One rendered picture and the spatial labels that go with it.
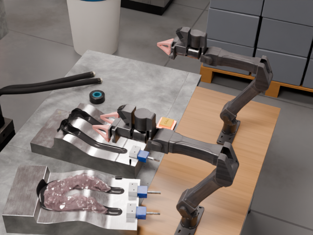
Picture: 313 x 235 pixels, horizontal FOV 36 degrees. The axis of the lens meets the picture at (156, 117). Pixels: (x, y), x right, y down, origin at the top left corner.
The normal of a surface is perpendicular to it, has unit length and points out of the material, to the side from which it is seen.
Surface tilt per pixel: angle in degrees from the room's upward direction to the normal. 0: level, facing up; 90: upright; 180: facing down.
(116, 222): 0
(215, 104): 0
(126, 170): 90
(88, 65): 0
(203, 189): 89
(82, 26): 94
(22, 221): 90
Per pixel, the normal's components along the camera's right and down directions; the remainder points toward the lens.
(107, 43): 0.59, 0.59
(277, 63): -0.30, 0.60
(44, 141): 0.04, -0.77
